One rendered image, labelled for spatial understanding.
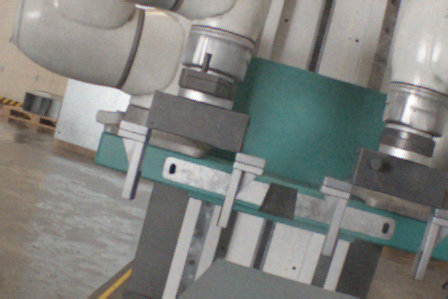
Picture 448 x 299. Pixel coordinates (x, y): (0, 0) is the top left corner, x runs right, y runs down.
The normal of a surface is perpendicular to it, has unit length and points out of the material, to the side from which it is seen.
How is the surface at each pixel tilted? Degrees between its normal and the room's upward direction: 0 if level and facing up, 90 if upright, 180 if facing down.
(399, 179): 90
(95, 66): 125
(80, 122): 90
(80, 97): 90
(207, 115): 90
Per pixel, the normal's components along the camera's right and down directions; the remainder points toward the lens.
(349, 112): -0.11, 0.02
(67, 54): 0.04, 0.65
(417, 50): -0.63, -0.06
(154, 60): 0.22, 0.18
